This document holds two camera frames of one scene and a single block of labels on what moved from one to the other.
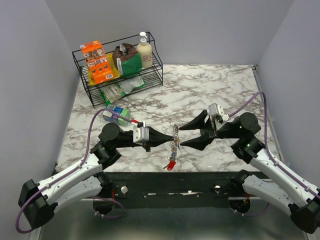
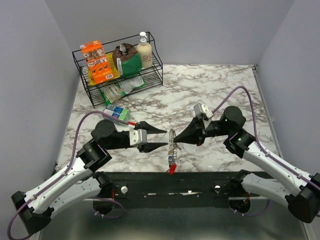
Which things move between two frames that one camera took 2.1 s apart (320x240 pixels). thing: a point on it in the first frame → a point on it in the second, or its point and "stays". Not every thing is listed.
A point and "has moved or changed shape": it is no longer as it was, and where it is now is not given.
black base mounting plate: [179, 189] stays
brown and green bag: [126, 60] stays
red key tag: [171, 165] has moved or changed shape
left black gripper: [156, 138] → [147, 147]
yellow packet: [113, 67] stays
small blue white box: [110, 116] stays
